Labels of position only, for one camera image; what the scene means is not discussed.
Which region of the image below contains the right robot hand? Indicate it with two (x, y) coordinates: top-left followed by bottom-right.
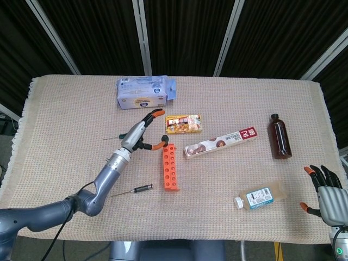
(300, 165), (348, 226)

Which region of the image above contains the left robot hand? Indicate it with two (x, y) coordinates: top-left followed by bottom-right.
(120, 108), (166, 154)

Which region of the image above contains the small green handle screwdriver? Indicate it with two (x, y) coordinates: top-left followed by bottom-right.
(103, 131), (126, 141)

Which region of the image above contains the orange tool holder block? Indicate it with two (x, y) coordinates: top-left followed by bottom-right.
(162, 144), (181, 192)

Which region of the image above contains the black silver precision screwdriver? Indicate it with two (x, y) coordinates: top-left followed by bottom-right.
(110, 184), (154, 197)

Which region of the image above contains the blue tissue pack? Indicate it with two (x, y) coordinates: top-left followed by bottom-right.
(116, 77), (178, 110)

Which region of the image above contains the yellow curry box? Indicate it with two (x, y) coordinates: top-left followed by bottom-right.
(165, 114), (203, 135)

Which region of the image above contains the clear bottle white cap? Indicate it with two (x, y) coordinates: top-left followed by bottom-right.
(233, 181), (289, 210)

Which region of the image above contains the brown plastic bottle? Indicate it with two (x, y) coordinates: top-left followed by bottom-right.
(267, 113), (293, 160)

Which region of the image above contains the white plastic wrap box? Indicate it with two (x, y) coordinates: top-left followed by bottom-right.
(184, 126), (259, 160)

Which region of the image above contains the dark partition panel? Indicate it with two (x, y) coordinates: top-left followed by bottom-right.
(220, 0), (348, 79)
(144, 0), (235, 77)
(0, 0), (74, 116)
(36, 0), (145, 76)
(312, 50), (348, 150)

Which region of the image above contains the beige woven table cloth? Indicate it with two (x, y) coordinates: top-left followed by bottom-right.
(0, 74), (340, 245)

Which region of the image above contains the grey robot torso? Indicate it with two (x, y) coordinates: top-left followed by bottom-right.
(108, 240), (227, 261)

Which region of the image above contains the white partition post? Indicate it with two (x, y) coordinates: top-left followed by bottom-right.
(213, 0), (246, 78)
(25, 0), (82, 76)
(132, 0), (153, 77)
(300, 34), (348, 82)

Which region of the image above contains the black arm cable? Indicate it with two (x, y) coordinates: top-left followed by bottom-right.
(48, 181), (96, 261)

